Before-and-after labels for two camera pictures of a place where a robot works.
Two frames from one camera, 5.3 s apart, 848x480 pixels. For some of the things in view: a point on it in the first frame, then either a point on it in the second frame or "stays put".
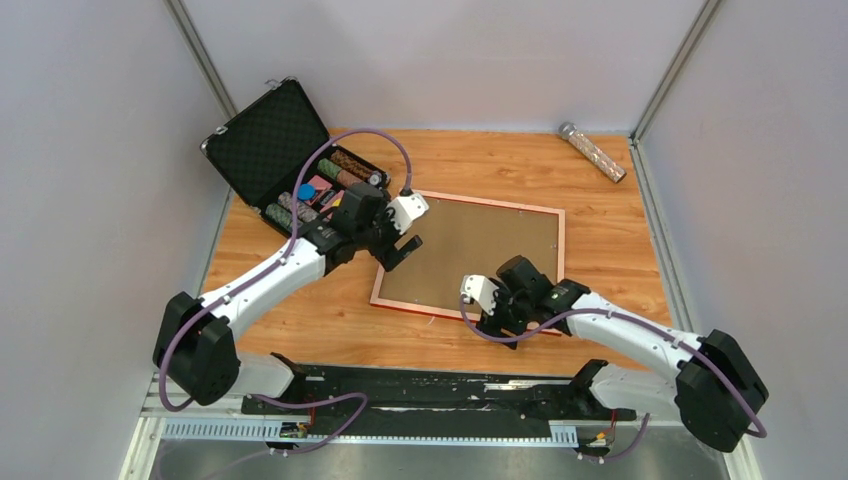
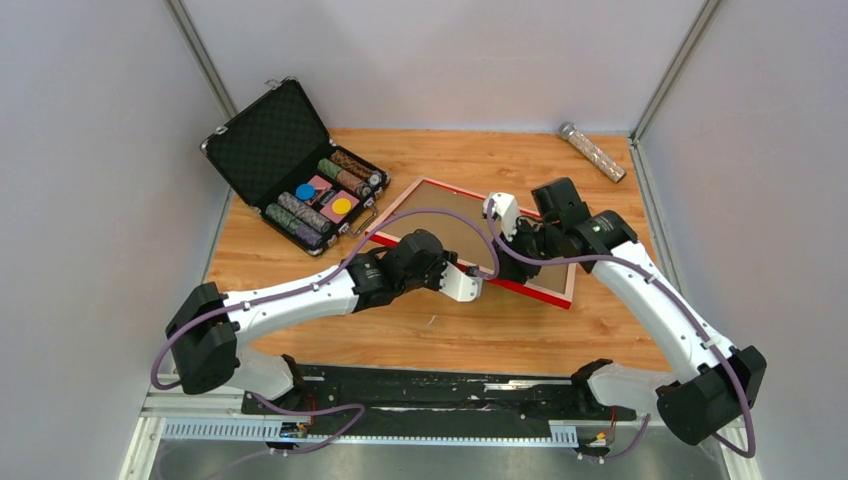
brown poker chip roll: (351, 165) stays put
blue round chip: (306, 191) stays put
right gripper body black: (511, 310) to (532, 242)
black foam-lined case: (280, 155) stays put
